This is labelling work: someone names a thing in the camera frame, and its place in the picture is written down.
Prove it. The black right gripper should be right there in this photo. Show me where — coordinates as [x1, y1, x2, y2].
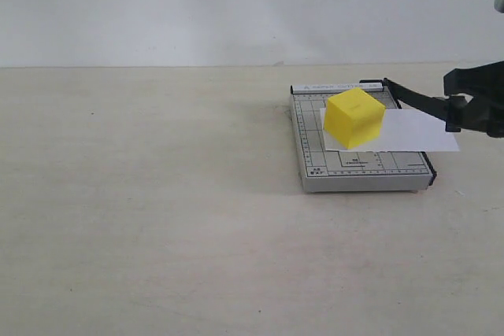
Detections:
[443, 61, 503, 138]

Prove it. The black cutter blade arm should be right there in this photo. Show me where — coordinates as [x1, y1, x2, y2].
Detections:
[383, 78, 449, 122]

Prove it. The white paper sheet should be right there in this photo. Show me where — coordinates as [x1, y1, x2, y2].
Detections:
[322, 109, 460, 152]

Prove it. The yellow foam cube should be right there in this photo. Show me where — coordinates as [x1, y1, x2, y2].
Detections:
[323, 88, 386, 150]

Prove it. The grey paper cutter base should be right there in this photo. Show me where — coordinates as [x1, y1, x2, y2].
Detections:
[290, 79, 437, 193]

